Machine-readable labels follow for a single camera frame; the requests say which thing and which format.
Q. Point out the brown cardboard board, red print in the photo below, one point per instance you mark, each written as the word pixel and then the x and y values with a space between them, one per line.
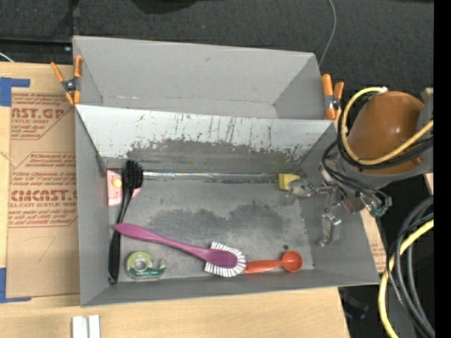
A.
pixel 42 174

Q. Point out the green tape dispenser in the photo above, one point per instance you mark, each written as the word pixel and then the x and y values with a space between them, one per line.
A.
pixel 141 264

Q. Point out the small yellow ball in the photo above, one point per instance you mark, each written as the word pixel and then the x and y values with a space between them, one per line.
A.
pixel 116 183

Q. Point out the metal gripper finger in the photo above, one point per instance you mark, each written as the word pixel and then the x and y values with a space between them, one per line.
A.
pixel 304 189
pixel 331 227

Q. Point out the grey metal bin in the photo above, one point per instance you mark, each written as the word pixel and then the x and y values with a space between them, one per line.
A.
pixel 211 210

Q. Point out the yellow block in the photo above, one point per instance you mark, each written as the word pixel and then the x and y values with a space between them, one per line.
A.
pixel 286 182

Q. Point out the purple dish brush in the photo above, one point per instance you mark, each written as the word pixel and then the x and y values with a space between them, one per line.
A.
pixel 176 243

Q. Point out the orange-red measuring spoon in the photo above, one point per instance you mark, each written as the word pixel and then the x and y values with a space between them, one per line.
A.
pixel 290 261

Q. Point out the pink sponge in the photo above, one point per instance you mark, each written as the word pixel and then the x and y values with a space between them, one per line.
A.
pixel 113 197

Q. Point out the black brush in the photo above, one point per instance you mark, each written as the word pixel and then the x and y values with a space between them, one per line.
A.
pixel 133 174

